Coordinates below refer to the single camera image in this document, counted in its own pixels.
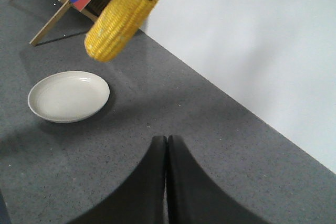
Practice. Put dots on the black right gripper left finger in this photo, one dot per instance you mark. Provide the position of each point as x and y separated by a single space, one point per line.
139 199

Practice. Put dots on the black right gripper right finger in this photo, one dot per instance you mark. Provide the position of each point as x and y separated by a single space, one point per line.
192 196

